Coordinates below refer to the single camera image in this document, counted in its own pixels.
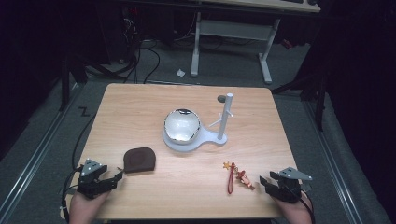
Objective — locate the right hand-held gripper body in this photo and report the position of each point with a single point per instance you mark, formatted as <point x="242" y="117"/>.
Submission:
<point x="289" y="185"/>

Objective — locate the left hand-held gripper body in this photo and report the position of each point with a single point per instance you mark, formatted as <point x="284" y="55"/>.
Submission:
<point x="90" y="179"/>

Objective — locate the brown pouch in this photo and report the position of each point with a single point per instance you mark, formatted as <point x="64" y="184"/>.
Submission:
<point x="139" y="160"/>

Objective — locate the person's right hand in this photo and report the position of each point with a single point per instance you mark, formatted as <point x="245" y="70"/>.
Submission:
<point x="294" y="212"/>

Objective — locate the person's left hand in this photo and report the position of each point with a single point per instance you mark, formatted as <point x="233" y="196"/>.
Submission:
<point x="84" y="209"/>

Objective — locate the white stand with pegs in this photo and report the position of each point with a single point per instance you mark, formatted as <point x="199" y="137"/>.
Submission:
<point x="221" y="124"/>

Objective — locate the silver metal bowl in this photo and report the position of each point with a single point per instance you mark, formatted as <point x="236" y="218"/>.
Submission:
<point x="182" y="126"/>

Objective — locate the black metal stand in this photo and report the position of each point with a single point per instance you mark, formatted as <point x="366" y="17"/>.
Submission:
<point x="64" y="84"/>
<point x="320" y="99"/>

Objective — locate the grey round table cap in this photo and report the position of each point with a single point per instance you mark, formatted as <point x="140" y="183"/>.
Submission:
<point x="221" y="98"/>

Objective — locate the white paper scrap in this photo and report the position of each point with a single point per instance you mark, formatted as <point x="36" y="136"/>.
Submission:
<point x="180" y="73"/>

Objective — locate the red object under desk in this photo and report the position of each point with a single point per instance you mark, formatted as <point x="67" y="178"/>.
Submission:
<point x="287" y="44"/>

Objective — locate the white-legged desk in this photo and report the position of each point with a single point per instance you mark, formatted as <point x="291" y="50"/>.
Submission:
<point x="236" y="29"/>

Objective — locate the metal floor rail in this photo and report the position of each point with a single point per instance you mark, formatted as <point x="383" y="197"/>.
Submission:
<point x="333" y="161"/>
<point x="37" y="149"/>

